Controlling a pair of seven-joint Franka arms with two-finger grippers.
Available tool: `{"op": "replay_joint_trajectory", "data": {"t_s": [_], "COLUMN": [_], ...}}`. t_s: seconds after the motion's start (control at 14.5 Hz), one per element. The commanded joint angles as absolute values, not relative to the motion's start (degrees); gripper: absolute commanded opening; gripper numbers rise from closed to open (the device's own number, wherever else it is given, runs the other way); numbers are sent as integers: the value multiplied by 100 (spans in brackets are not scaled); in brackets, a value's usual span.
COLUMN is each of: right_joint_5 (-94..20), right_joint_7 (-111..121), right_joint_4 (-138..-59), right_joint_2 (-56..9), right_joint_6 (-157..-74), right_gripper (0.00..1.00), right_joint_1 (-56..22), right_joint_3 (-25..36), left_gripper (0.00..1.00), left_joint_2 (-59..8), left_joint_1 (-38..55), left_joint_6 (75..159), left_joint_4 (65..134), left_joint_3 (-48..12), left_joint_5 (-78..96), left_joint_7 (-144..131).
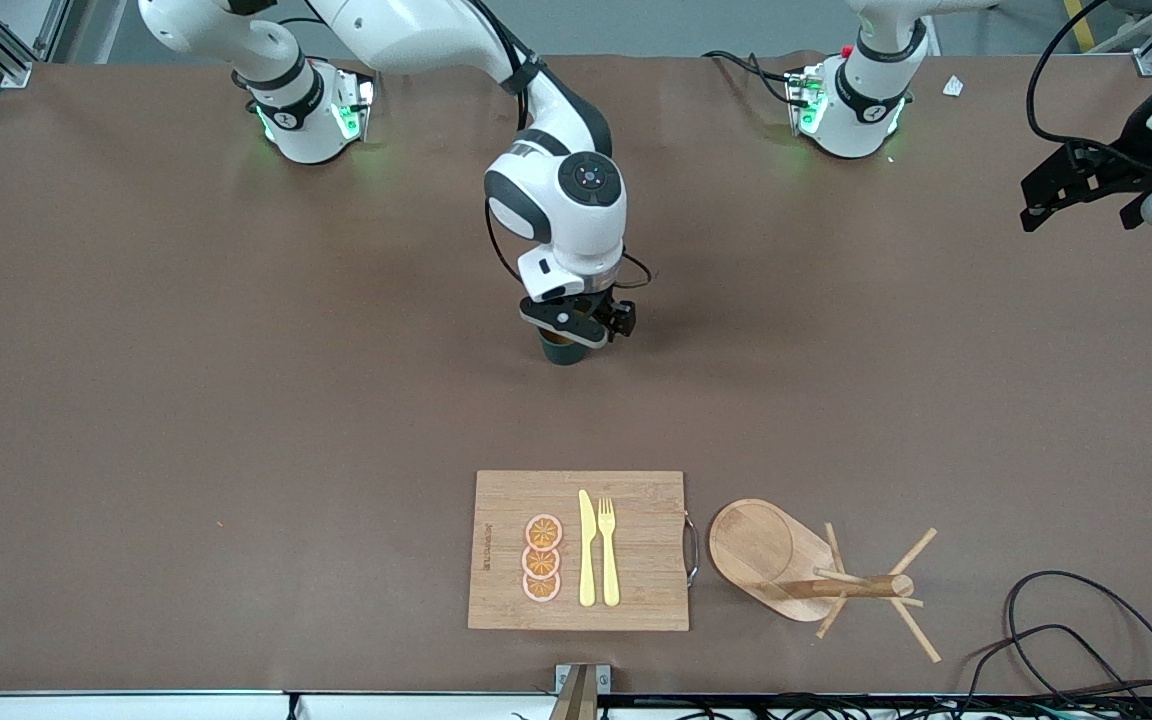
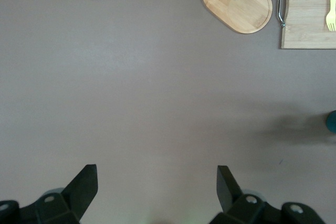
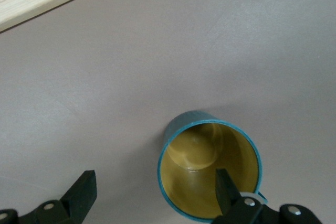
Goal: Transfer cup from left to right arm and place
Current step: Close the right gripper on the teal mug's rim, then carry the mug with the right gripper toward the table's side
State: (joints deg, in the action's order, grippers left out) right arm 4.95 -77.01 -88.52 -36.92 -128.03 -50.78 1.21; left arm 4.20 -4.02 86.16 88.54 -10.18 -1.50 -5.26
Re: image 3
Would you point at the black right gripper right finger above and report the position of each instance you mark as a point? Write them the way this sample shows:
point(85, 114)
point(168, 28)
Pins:
point(227, 197)

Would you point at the teal ribbed mug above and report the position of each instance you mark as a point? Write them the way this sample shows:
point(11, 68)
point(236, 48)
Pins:
point(189, 182)

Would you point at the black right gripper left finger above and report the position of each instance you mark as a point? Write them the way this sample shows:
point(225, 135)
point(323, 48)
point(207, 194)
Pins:
point(78, 197)

